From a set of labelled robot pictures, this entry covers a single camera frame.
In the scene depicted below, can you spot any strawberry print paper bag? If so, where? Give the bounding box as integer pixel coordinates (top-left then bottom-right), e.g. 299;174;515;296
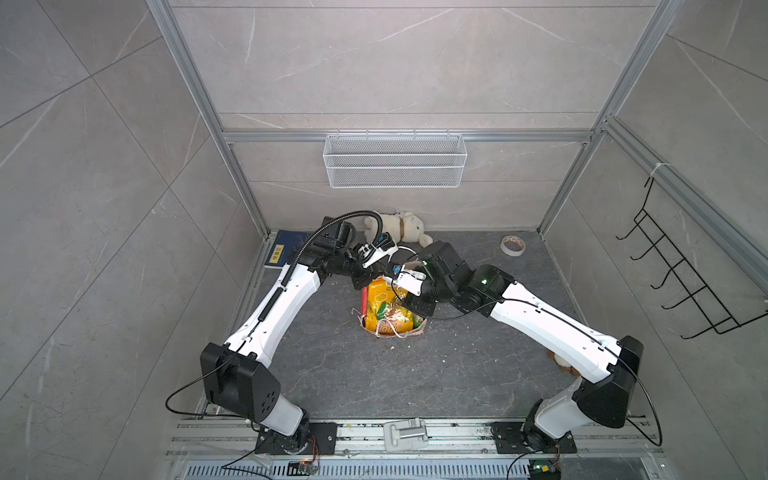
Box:
358;244;428;339

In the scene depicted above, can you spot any large yellow snack bag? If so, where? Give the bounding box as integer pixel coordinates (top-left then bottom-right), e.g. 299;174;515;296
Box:
364;277;415;335

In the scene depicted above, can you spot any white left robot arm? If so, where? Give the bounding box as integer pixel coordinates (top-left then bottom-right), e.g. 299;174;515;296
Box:
200;210;397;437

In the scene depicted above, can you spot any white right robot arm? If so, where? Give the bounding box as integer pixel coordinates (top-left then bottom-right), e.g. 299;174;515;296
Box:
393;241;643;451

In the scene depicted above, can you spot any white plush bear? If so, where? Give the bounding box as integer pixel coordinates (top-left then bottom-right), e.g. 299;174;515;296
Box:
380;212;434;247

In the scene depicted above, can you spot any white tape roll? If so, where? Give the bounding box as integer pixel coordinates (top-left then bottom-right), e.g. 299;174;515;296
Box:
500;235;526;257

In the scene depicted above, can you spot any small brown white plush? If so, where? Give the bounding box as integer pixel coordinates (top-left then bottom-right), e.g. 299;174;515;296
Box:
547;351;581;377

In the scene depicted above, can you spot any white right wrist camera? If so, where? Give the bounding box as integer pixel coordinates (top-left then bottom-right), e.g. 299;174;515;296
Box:
391;269;427;296

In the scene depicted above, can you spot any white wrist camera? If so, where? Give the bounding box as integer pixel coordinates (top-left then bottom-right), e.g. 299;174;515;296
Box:
358;241;398;268
391;269;427;296

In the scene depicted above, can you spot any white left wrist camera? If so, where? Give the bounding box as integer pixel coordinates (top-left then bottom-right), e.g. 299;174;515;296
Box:
358;241;398;268

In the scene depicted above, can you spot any white wire mesh basket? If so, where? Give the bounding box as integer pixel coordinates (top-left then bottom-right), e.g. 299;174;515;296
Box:
323;134;468;189

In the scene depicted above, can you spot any grey rail bracket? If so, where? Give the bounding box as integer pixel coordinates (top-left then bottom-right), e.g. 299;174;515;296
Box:
383;418;429;453

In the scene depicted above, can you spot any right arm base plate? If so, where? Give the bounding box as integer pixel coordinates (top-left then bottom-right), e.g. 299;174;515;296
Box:
489;421;577;454

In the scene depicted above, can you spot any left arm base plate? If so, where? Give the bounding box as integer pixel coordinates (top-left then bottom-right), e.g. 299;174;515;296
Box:
256;422;338;455

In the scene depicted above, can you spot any black wire hook rack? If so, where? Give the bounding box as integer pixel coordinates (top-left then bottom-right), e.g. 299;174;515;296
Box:
615;177;767;340

